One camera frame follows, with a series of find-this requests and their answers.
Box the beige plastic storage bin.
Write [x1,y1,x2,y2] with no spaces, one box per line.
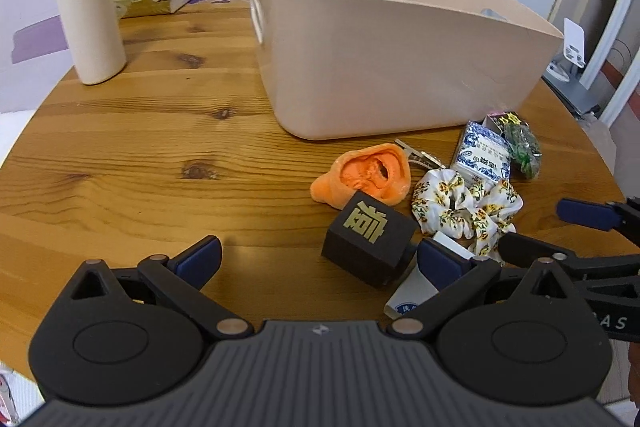
[250,0,563,140]

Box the floral white scrunchie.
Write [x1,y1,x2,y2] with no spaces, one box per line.
[411,169,524,263]

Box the silver metal hair clip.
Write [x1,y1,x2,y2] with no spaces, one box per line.
[395,139,447,170]

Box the grey laptop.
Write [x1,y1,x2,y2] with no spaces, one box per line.
[542,75,601,117]

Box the blue white patterned box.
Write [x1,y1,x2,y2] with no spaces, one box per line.
[450,121,511,184]

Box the green candy bag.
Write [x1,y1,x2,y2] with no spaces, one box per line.
[501,113,541,180]

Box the white grey flat box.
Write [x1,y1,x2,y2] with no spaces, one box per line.
[384,232,473,320]

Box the black cube with gold character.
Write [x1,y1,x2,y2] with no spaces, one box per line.
[321,191,416,287]

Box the white thermos bottle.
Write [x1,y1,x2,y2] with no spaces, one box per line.
[56,0,127,86]

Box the white phone stand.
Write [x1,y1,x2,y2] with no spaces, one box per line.
[544,17,586,83]

